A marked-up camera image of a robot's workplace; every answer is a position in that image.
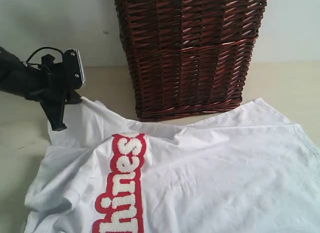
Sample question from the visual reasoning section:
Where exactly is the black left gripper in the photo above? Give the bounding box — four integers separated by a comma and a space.
26, 54, 82, 131

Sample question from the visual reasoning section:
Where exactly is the white t-shirt red logo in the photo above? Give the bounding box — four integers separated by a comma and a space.
24, 98, 320, 233

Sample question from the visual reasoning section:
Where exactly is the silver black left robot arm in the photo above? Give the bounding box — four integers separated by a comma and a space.
0, 46, 86, 132

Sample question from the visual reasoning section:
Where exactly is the dark red wicker basket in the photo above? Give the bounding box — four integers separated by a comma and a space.
114, 0, 268, 121

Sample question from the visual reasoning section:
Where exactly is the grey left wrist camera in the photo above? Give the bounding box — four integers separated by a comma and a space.
62, 48, 86, 90

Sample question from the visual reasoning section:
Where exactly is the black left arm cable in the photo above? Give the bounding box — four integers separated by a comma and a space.
24, 46, 66, 69

